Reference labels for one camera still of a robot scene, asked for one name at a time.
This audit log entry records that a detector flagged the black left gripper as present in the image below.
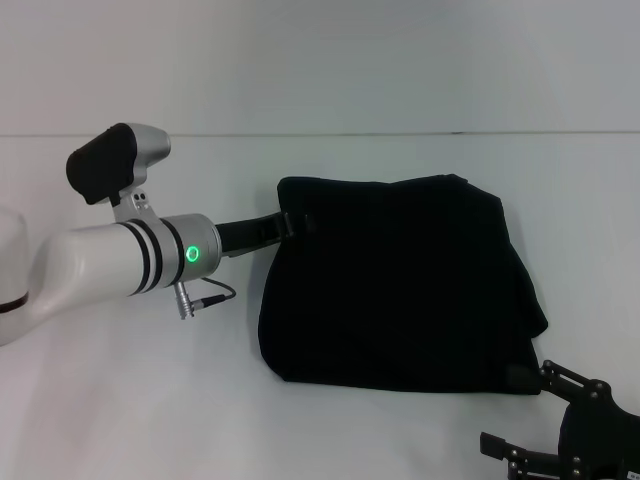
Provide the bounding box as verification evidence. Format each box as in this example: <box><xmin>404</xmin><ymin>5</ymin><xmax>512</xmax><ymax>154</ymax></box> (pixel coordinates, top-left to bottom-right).
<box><xmin>214</xmin><ymin>211</ymin><xmax>315</xmax><ymax>260</ymax></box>

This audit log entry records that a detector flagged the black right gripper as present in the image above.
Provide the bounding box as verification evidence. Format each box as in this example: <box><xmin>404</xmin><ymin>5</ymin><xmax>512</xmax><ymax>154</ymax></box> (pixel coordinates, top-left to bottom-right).
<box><xmin>478</xmin><ymin>358</ymin><xmax>640</xmax><ymax>480</ymax></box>

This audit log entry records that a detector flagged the black shirt with FREE print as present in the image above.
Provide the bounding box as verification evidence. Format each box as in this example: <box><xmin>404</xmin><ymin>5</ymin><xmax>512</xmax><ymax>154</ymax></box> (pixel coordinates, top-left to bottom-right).
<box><xmin>257</xmin><ymin>173</ymin><xmax>550</xmax><ymax>396</ymax></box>

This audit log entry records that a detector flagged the silver plug on left gripper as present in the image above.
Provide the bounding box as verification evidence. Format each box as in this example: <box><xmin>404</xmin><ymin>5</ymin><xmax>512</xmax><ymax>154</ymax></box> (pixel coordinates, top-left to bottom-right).
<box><xmin>172</xmin><ymin>280</ymin><xmax>197</xmax><ymax>322</ymax></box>

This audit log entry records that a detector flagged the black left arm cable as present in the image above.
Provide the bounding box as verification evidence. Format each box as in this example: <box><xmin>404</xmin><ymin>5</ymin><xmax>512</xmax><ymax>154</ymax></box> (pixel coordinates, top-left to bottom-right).
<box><xmin>192</xmin><ymin>277</ymin><xmax>238</xmax><ymax>307</ymax></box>

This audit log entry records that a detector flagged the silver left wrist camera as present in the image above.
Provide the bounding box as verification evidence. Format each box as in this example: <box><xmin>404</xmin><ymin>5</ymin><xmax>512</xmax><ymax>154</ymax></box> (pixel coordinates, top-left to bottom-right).
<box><xmin>65</xmin><ymin>122</ymin><xmax>172</xmax><ymax>222</ymax></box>

